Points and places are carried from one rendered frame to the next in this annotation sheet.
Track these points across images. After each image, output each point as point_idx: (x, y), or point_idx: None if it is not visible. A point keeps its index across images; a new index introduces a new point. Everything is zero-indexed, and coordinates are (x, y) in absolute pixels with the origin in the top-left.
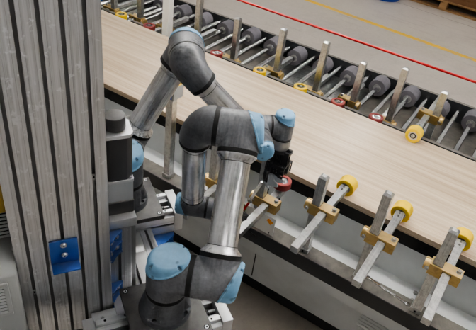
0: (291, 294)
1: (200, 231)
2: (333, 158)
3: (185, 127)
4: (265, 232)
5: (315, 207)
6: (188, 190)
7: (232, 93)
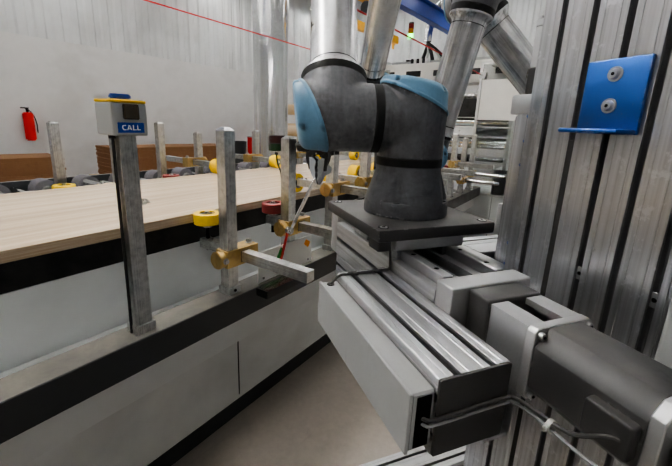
0: (281, 357)
1: (150, 428)
2: (237, 189)
3: None
4: (305, 262)
5: (338, 184)
6: (460, 107)
7: (16, 209)
